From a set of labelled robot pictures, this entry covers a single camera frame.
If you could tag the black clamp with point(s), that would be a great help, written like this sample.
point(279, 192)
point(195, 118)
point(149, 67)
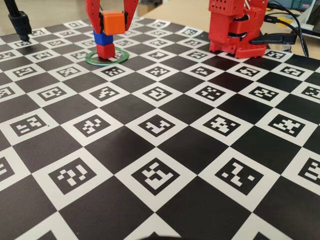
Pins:
point(275, 38)

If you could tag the orange cube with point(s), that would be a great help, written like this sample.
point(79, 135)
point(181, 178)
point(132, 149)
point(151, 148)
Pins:
point(113, 22)

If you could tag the red cube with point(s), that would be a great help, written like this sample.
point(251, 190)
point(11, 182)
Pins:
point(105, 51)

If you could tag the black white marker mat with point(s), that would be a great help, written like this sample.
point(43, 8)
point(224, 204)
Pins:
point(160, 155)

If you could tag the cardboard box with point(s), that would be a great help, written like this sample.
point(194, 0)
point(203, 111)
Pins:
point(145, 8)

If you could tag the red robot arm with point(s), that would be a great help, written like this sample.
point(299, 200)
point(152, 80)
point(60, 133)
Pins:
point(225, 25)

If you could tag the black tripod leg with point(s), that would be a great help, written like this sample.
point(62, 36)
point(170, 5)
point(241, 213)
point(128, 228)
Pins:
point(21, 23)

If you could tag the white framed device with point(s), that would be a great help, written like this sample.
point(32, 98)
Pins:
point(306, 22)

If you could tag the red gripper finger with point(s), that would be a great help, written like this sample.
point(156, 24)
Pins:
point(93, 15)
point(130, 12)

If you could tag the blue cube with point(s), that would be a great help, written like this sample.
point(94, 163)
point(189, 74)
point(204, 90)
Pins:
point(102, 38)

